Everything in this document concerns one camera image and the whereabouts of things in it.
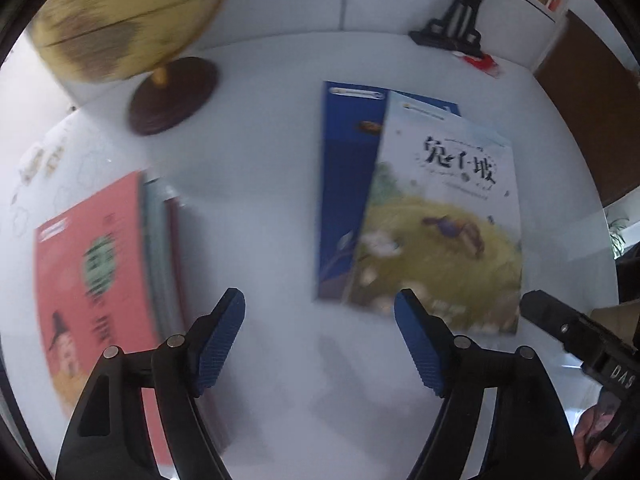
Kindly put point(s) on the red cover book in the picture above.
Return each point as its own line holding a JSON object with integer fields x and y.
{"x": 90, "y": 260}

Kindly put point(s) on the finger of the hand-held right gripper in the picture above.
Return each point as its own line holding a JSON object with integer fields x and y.
{"x": 555, "y": 325}

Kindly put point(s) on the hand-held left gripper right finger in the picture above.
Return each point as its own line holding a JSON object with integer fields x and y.
{"x": 420, "y": 345}

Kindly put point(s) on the red tassel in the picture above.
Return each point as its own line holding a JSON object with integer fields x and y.
{"x": 480, "y": 62}

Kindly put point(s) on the small green plant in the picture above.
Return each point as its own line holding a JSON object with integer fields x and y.
{"x": 617, "y": 235}

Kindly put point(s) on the round embroidered fan on stand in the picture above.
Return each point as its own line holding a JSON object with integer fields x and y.
{"x": 465, "y": 10}

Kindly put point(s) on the brown wooden cabinet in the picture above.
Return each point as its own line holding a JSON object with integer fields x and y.
{"x": 590, "y": 110}

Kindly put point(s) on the person's right hand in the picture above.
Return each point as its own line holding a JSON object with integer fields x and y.
{"x": 587, "y": 440}

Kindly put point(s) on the blue eagle cover book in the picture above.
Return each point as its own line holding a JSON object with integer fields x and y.
{"x": 345, "y": 160}

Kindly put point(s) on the yellow globe on wooden base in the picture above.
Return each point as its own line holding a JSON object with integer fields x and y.
{"x": 125, "y": 20}

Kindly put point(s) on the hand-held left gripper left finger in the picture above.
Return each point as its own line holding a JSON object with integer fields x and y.
{"x": 220, "y": 345}

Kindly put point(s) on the stack of books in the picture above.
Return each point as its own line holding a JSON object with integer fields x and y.
{"x": 160, "y": 260}

